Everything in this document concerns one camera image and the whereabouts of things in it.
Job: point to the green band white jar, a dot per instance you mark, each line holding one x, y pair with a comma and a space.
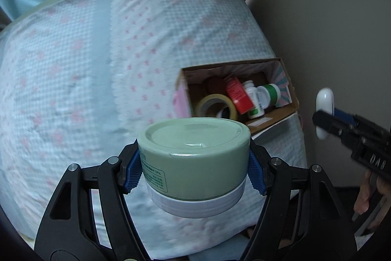
268, 95

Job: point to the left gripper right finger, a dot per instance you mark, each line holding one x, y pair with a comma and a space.
302, 218

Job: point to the red cosmetic box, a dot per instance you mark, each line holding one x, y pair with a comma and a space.
237, 94

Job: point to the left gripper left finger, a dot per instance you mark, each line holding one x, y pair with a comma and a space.
68, 228

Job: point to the open cardboard box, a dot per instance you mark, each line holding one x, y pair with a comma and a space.
195, 83

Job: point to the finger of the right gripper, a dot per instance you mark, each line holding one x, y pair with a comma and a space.
343, 116
330, 124

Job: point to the yellow packing tape roll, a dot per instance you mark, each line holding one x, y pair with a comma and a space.
218, 106

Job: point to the green lid white cream jar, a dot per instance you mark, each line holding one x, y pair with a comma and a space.
195, 167

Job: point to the floral checked bed sheet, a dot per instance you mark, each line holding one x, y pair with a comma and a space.
81, 78

